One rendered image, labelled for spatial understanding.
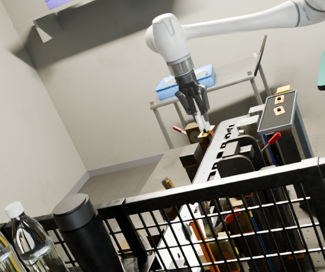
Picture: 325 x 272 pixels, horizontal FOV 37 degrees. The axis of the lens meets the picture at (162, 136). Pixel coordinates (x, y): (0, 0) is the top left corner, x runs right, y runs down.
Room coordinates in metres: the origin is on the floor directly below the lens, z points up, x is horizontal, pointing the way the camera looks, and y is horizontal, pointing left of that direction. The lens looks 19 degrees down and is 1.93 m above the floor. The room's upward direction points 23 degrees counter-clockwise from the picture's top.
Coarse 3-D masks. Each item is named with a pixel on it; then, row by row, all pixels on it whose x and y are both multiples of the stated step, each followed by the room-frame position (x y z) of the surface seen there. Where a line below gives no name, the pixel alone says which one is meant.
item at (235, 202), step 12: (228, 204) 1.55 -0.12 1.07; (240, 204) 1.51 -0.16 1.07; (240, 216) 1.51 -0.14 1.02; (252, 216) 1.54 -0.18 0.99; (252, 228) 1.51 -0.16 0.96; (240, 240) 1.54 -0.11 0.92; (252, 240) 1.52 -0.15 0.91; (252, 252) 1.52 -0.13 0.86; (252, 264) 1.53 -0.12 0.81; (264, 264) 1.52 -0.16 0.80
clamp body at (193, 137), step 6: (186, 126) 2.53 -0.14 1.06; (192, 126) 2.49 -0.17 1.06; (186, 132) 2.49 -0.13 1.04; (192, 132) 2.47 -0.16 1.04; (198, 132) 2.46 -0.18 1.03; (192, 138) 2.48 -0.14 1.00; (198, 138) 2.47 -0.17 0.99; (204, 138) 2.45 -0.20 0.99; (210, 138) 2.47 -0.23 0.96; (204, 144) 2.46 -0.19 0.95; (204, 150) 2.47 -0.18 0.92
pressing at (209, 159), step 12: (228, 120) 2.52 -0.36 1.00; (216, 132) 2.43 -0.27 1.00; (216, 144) 2.27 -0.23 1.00; (204, 156) 2.20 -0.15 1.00; (216, 156) 2.14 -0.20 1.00; (204, 168) 2.06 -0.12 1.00; (204, 180) 1.95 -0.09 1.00; (216, 216) 1.62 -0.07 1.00; (168, 228) 1.68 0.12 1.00; (180, 228) 1.65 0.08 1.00; (168, 240) 1.60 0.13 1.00; (180, 240) 1.57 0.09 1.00; (192, 240) 1.54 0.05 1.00; (180, 252) 1.50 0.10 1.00; (192, 252) 1.46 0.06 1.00; (168, 264) 1.45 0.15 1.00; (192, 264) 1.40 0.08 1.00
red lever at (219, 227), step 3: (237, 213) 1.35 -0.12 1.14; (228, 216) 1.37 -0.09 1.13; (231, 216) 1.36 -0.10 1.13; (225, 219) 1.38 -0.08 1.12; (228, 219) 1.37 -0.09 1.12; (231, 219) 1.36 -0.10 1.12; (225, 222) 1.37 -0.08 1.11; (228, 222) 1.37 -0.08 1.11; (219, 225) 1.39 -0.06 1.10; (222, 225) 1.38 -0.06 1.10; (216, 228) 1.39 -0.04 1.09; (219, 228) 1.39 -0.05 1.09; (222, 228) 1.38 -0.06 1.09; (216, 231) 1.39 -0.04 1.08; (219, 231) 1.39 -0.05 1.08; (216, 234) 1.40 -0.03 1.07
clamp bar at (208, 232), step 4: (192, 204) 1.40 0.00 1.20; (204, 204) 1.38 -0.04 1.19; (200, 208) 1.39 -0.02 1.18; (208, 208) 1.41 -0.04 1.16; (200, 212) 1.39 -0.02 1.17; (208, 212) 1.40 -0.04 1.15; (204, 220) 1.39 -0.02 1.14; (204, 224) 1.39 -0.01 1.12; (212, 224) 1.42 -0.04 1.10; (204, 228) 1.40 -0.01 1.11; (208, 228) 1.39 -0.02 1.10; (208, 232) 1.39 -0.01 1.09; (212, 236) 1.39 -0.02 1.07
